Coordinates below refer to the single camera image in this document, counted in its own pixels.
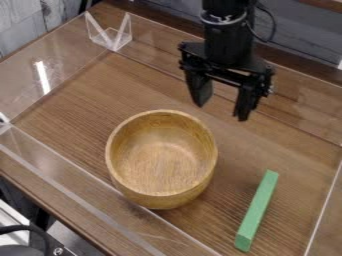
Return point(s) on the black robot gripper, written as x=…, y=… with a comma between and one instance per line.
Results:
x=224, y=58

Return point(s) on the green rectangular block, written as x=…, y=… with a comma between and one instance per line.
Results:
x=256, y=212

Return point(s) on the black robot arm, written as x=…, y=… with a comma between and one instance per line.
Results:
x=233, y=7

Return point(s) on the brown wooden bowl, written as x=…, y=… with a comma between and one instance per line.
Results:
x=161, y=156

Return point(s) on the clear acrylic tray enclosure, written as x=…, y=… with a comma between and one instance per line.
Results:
x=67, y=91

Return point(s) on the clear acrylic corner bracket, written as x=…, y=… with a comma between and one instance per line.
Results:
x=111, y=38

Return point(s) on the black metal table frame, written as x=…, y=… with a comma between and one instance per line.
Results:
x=25, y=224

